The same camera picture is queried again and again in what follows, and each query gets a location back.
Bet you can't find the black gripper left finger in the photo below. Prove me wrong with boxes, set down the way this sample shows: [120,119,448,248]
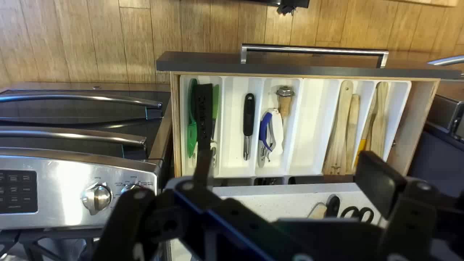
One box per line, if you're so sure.
[170,83,229,194]

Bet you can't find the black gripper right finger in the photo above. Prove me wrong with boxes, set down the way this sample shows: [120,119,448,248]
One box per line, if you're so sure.
[354,151,406,219]

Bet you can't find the wooden spoon in drawer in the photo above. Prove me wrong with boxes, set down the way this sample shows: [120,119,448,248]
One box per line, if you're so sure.
[358,81,389,156]

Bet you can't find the black scissors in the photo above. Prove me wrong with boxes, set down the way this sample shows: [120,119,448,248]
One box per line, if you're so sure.
[341,206,374,223]

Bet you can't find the black vegetable peeler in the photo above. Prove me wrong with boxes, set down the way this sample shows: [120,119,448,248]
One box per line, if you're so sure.
[244,93,255,161]

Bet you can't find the light wooden spatula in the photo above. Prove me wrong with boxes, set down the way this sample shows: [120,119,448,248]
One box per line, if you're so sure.
[323,81,354,175]

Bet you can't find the blue and white opener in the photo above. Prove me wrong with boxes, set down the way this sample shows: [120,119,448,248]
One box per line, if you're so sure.
[257,109,281,168]

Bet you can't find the white cutlery tray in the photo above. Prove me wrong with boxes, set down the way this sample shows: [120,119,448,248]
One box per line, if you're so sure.
[178,75,412,178]

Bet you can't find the wooden kitchen drawer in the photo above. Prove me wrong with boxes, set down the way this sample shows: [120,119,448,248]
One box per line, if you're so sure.
[157,45,461,183]

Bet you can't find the cork bottle stopper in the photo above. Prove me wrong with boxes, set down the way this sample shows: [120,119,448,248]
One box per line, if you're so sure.
[276,85,294,117]

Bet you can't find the stainless steel stove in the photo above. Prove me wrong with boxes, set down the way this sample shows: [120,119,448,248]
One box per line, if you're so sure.
[0,85,170,261]

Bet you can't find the green handled utensil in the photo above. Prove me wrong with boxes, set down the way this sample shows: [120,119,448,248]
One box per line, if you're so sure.
[187,78,219,158]

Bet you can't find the black handled knife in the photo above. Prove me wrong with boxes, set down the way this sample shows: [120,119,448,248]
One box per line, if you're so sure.
[307,194,341,219]

